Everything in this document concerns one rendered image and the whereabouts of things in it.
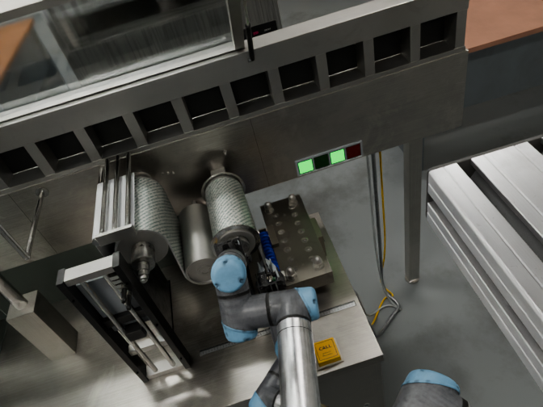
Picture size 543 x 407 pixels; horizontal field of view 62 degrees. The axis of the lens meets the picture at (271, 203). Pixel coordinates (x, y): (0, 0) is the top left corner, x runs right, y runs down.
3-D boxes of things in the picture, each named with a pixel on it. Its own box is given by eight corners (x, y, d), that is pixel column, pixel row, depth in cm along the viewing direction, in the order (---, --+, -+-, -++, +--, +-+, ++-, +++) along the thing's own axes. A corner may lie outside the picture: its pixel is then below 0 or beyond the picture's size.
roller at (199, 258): (192, 289, 143) (179, 266, 134) (185, 233, 161) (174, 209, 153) (229, 277, 143) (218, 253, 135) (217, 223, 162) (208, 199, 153)
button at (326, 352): (319, 367, 138) (318, 363, 137) (313, 347, 144) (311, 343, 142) (341, 360, 139) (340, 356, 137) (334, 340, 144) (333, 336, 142)
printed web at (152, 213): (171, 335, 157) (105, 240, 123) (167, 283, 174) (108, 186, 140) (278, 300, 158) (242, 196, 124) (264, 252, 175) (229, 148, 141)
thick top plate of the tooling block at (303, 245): (288, 296, 151) (284, 286, 146) (263, 216, 180) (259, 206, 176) (334, 282, 151) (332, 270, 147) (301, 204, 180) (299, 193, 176)
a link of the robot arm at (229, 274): (213, 300, 97) (206, 262, 97) (217, 288, 108) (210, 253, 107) (250, 293, 97) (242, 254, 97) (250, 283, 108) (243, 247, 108)
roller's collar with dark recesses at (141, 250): (136, 275, 126) (127, 261, 122) (136, 259, 130) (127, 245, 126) (158, 268, 126) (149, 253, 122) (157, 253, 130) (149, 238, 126)
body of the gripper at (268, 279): (277, 264, 136) (288, 296, 128) (283, 281, 142) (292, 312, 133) (253, 272, 136) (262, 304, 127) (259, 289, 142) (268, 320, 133)
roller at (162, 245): (129, 271, 133) (107, 241, 123) (129, 215, 151) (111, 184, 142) (175, 257, 133) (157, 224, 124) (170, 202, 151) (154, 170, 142)
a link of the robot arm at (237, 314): (271, 339, 99) (263, 290, 98) (221, 346, 100) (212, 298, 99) (275, 327, 106) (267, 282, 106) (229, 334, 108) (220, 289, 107)
